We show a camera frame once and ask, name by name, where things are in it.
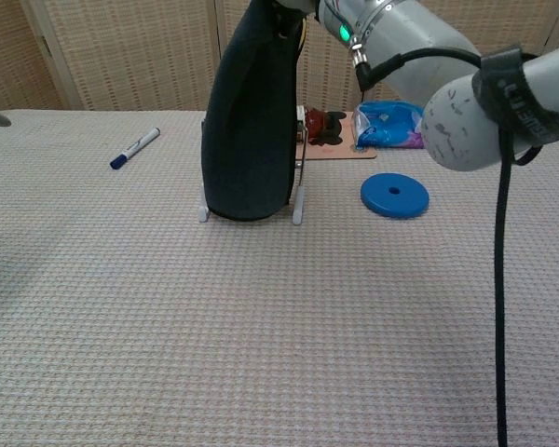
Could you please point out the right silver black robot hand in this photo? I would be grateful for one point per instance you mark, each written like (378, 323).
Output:
(298, 7)

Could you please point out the red brown labelled bottle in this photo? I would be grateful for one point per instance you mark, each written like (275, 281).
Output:
(316, 123)

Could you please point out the yellow cloth with black back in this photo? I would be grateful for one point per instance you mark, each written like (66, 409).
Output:
(247, 116)

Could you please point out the blue plastic disc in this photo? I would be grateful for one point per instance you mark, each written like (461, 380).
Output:
(377, 195)

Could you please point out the blue white marker pen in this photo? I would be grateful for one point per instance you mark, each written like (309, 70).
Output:
(135, 148)

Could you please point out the blue tissue pack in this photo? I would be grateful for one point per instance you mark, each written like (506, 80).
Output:
(382, 130)

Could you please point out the white woven tablecloth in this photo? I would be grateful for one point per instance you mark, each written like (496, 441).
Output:
(261, 326)

